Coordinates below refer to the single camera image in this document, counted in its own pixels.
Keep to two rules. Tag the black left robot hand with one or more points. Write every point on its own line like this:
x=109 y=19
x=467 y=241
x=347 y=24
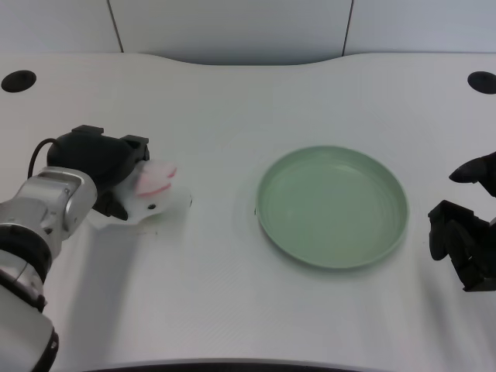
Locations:
x=97 y=162

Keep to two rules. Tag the green round plate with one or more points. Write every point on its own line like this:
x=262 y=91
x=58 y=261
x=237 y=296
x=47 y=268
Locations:
x=333 y=207

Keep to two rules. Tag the black round table grommet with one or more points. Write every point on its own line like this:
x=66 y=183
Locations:
x=18 y=81
x=483 y=82

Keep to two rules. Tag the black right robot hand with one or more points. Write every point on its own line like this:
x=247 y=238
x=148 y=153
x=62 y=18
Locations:
x=463 y=240

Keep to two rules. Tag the white plush rabbit doll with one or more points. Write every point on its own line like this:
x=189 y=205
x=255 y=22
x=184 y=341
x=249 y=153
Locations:
x=155 y=193

